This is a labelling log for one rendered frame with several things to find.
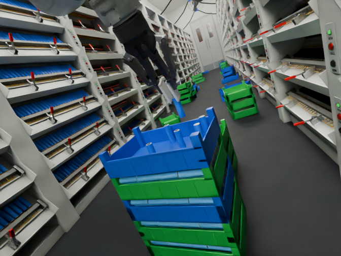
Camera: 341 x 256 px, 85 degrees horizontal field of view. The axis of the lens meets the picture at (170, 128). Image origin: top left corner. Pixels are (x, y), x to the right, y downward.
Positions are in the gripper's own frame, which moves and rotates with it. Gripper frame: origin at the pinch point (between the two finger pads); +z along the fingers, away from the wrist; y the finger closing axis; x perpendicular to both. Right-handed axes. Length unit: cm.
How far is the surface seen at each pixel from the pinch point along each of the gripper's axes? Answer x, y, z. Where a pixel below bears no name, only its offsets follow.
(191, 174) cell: -20.4, 3.7, 11.2
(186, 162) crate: -19.4, 4.2, 7.5
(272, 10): 77, 37, 20
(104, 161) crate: -17.7, -19.7, 4.1
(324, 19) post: 14.9, 39.4, 4.0
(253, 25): 141, 30, 49
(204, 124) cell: -4.3, 6.0, 11.7
